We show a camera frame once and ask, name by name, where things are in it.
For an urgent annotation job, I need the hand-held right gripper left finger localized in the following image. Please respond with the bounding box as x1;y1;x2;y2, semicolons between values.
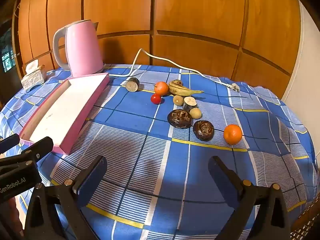
24;155;108;240

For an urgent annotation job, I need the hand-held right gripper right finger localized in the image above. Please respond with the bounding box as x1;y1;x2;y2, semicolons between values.
208;155;292;240

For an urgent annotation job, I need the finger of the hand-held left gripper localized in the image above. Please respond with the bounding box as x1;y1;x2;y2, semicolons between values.
0;134;20;153
0;137;54;167

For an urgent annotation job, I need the pink cardboard tray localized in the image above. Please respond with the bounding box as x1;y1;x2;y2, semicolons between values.
19;73;110;155

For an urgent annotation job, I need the orange tangerine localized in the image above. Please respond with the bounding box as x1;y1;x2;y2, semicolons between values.
154;81;169;96
223;124;243;145

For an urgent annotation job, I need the brown kiwi fruit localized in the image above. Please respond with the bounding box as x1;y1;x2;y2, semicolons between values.
189;107;202;119

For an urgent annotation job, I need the sugarcane piece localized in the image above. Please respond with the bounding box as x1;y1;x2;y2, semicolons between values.
183;96;197;112
126;77;140;92

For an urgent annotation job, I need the spotted ripe banana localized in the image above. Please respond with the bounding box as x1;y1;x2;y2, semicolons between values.
168;79;204;97

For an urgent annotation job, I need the blue plaid tablecloth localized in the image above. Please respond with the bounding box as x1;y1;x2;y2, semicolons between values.
0;64;318;240

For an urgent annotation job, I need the white ornate tissue box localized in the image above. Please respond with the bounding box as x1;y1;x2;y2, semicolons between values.
21;60;47;90

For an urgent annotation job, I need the pink electric kettle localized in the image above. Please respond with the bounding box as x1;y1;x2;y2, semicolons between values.
52;19;105;77

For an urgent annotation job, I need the wooden panelled wardrobe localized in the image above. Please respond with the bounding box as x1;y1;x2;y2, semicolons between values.
15;0;302;98

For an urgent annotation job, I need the white power cable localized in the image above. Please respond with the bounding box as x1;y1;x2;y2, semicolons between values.
104;48;241;93

